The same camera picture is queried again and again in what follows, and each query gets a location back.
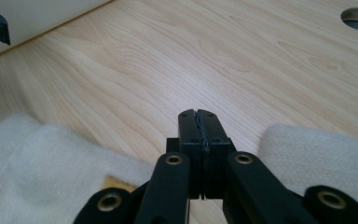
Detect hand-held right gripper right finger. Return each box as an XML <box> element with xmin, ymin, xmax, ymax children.
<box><xmin>196</xmin><ymin>109</ymin><xmax>236</xmax><ymax>200</ymax></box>

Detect white plastic bin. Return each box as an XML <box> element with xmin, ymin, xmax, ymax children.
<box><xmin>0</xmin><ymin>0</ymin><xmax>113</xmax><ymax>59</ymax></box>

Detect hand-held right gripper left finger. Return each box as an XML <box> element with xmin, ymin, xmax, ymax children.
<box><xmin>166</xmin><ymin>109</ymin><xmax>205</xmax><ymax>200</ymax></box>

